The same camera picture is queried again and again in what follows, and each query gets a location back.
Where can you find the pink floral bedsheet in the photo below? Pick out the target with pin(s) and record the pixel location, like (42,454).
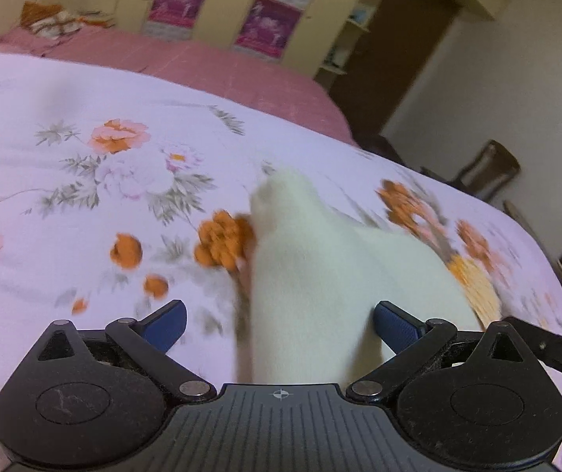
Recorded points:
(120,192)

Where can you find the pale green cloth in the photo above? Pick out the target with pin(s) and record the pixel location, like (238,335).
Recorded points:
(313,277)

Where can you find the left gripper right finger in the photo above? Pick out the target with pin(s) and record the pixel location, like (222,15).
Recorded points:
(397,328)

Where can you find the open yellow shelf unit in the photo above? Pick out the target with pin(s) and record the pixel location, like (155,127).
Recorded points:
(356,26)

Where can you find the pink checked bedspread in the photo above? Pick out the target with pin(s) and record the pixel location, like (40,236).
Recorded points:
(254,83)

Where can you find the yellow wardrobe with posters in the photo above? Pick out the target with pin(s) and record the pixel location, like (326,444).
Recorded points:
(298,34)

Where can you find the dark wooden chair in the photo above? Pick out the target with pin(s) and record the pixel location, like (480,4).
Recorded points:
(486,175)

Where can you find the dark wooden door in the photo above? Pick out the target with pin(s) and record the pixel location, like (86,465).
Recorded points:
(401,37)

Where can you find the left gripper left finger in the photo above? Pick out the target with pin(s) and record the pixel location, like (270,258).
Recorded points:
(163,327)

